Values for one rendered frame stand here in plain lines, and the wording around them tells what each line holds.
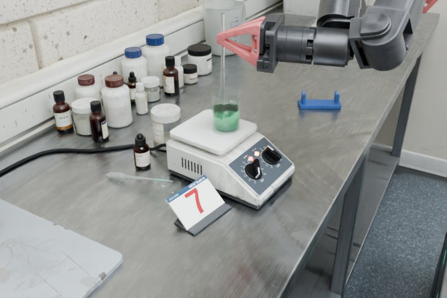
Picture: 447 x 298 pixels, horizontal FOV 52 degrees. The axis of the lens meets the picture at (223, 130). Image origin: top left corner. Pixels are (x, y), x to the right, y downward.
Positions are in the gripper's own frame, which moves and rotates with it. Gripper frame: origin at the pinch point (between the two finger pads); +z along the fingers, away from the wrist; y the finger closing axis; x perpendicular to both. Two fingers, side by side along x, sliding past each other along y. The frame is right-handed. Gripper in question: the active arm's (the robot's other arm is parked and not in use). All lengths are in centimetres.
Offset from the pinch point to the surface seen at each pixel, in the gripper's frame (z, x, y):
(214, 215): -2.1, 25.3, 13.1
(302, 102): -11.0, 24.8, -32.2
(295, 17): -1, 22, -97
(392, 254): -46, 101, -71
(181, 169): 6.6, 23.3, 4.5
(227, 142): -1.8, 17.0, 3.5
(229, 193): -3.3, 24.2, 8.1
